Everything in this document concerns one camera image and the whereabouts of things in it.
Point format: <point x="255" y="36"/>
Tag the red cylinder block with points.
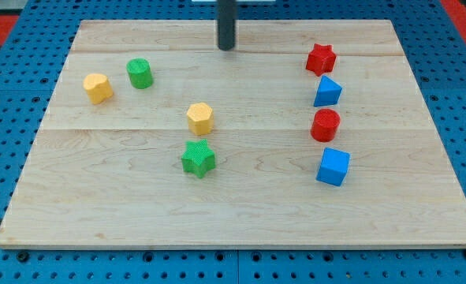
<point x="325" y="125"/>

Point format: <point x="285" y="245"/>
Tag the green star block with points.
<point x="198" y="158"/>

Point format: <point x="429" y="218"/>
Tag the blue cube block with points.
<point x="333" y="167"/>

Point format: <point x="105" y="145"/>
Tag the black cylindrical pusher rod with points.
<point x="226" y="24"/>

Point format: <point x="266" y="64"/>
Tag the blue triangle block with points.
<point x="328" y="92"/>

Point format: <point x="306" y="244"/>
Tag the yellow heart block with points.
<point x="97" y="87"/>

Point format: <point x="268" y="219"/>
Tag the green cylinder block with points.
<point x="139" y="72"/>

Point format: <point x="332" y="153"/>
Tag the yellow hexagon block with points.
<point x="200" y="118"/>

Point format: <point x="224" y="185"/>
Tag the red star block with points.
<point x="321" y="59"/>

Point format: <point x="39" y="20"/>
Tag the light wooden board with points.
<point x="110" y="176"/>

